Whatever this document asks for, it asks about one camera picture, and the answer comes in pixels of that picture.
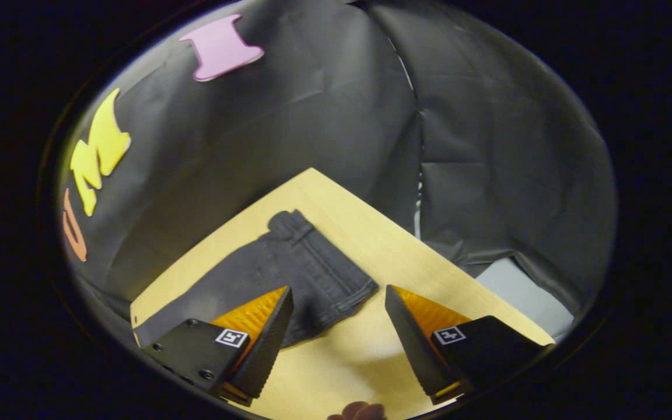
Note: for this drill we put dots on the black backdrop cloth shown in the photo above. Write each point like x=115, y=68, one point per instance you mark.
x=312, y=105

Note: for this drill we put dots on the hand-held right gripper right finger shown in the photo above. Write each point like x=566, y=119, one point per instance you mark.
x=412, y=344

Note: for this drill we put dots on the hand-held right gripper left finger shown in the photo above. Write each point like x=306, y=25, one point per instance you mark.
x=266, y=350

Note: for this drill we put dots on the dark jeans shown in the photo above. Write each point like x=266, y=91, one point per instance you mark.
x=301, y=262

